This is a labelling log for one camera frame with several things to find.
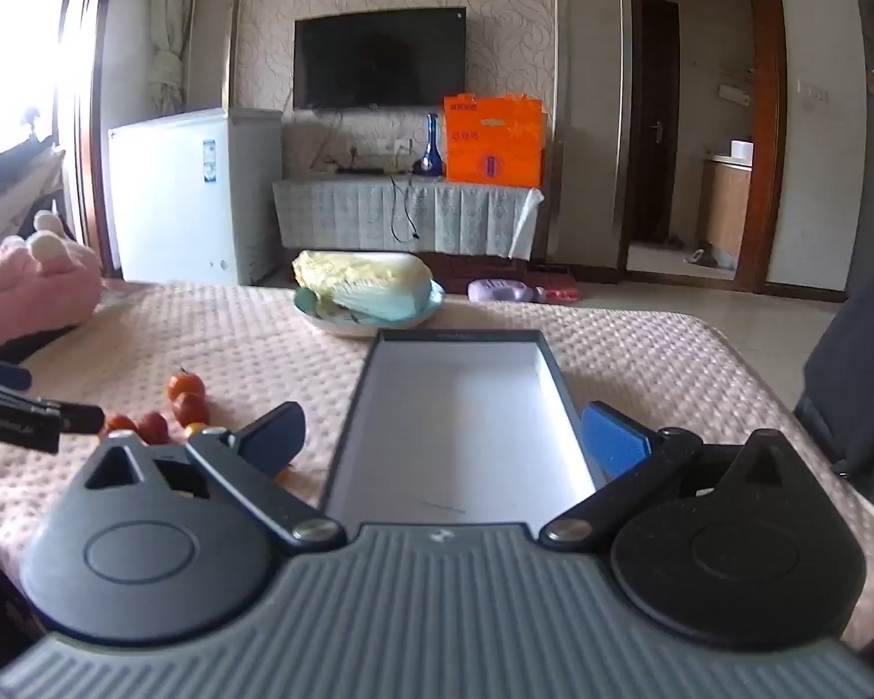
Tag dark red fruit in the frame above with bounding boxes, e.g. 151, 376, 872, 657
171, 391, 211, 428

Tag orange tomato with stem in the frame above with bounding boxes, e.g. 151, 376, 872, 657
165, 368, 206, 403

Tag small red fruit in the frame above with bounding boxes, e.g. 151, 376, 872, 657
137, 412, 171, 445

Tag red tomato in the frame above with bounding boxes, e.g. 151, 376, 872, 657
102, 414, 138, 437

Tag yellow orange fruit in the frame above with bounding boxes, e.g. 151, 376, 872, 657
184, 421, 208, 439

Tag pink plush toy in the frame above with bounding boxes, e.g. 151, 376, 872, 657
0, 210, 102, 347

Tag pink quilted table cover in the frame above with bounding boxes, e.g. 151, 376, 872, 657
0, 284, 874, 648

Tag light blue plate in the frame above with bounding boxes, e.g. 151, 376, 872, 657
293, 281, 445, 339

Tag grey white cardboard box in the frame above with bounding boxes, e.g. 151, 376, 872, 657
320, 329, 604, 535

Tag napa cabbage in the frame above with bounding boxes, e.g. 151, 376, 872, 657
292, 251, 432, 319

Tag purple toy on floor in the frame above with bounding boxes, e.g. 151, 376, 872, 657
467, 280, 538, 303

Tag white chest freezer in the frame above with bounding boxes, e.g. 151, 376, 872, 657
108, 109, 282, 285

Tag tv stand with cloth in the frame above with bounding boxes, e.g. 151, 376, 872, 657
273, 174, 543, 260

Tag blue glass bottle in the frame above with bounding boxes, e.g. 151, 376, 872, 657
412, 114, 443, 178

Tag orange gift box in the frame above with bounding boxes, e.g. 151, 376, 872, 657
443, 93, 546, 188

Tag tied beige curtain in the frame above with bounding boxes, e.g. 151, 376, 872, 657
146, 0, 192, 115

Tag black hanging cable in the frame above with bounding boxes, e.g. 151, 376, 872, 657
386, 174, 421, 243

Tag black wall television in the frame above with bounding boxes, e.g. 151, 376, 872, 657
293, 8, 467, 111

